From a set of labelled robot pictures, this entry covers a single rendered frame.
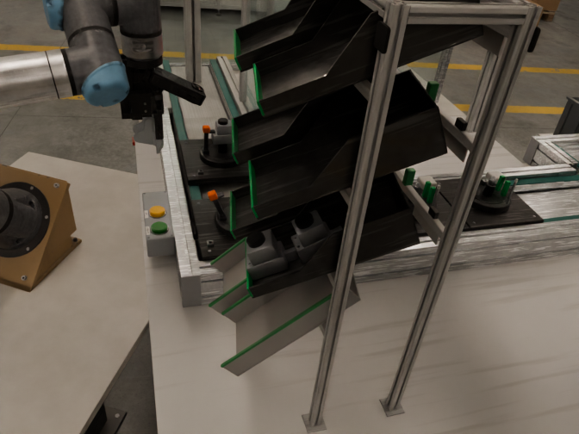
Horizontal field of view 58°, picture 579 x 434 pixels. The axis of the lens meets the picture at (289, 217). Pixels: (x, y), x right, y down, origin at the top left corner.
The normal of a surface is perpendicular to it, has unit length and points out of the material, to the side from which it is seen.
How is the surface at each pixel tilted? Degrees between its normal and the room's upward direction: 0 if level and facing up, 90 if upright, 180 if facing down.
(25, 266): 45
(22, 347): 0
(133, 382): 0
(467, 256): 90
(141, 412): 1
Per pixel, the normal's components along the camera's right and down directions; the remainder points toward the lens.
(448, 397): 0.08, -0.80
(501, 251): 0.26, 0.59
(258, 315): -0.64, -0.58
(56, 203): -0.15, -0.18
